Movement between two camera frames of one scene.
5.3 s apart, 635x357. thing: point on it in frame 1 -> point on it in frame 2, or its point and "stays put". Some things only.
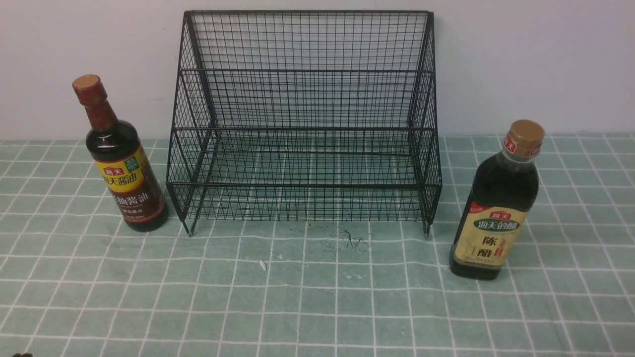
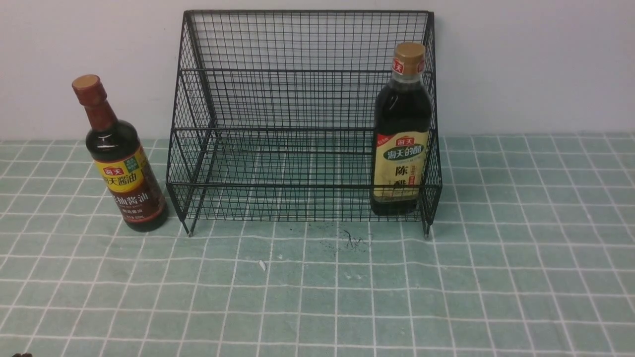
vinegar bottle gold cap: (502, 194) -> (401, 135)
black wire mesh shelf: (305, 116) stays put
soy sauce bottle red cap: (114, 148) stays put
